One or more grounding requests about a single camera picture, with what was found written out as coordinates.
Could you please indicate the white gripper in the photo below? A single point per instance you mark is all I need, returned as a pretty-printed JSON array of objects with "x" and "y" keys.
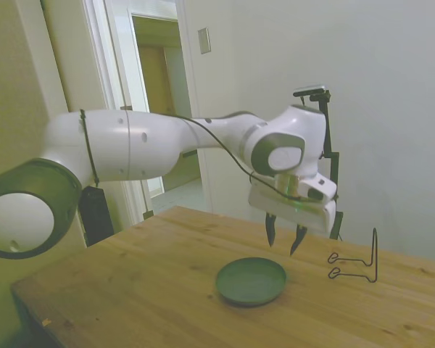
[{"x": 293, "y": 212}]

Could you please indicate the green round plate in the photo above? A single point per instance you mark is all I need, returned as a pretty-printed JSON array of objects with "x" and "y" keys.
[{"x": 252, "y": 281}]

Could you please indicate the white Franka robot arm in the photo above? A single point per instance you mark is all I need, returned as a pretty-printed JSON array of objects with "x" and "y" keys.
[{"x": 130, "y": 145}]

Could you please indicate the small black table clamp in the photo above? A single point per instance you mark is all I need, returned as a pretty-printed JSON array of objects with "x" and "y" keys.
[{"x": 148, "y": 214}]

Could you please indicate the black box device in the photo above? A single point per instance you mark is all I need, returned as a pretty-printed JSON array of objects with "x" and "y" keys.
[{"x": 96, "y": 217}]

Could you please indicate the brown wooden hallway door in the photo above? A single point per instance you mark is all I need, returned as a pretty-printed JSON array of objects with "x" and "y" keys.
[{"x": 156, "y": 83}]

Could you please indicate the brass door hinge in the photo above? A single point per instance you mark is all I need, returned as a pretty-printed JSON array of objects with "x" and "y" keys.
[{"x": 126, "y": 107}]

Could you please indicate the white open door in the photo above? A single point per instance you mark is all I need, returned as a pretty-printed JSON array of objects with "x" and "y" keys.
[{"x": 123, "y": 72}]

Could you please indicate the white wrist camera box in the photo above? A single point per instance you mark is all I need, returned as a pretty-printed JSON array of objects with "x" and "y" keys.
[{"x": 317, "y": 188}]

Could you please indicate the white door frame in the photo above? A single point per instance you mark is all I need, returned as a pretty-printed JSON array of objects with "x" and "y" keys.
[{"x": 194, "y": 72}]

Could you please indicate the grey wall switch plate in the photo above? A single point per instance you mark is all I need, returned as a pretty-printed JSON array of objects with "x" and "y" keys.
[{"x": 204, "y": 40}]

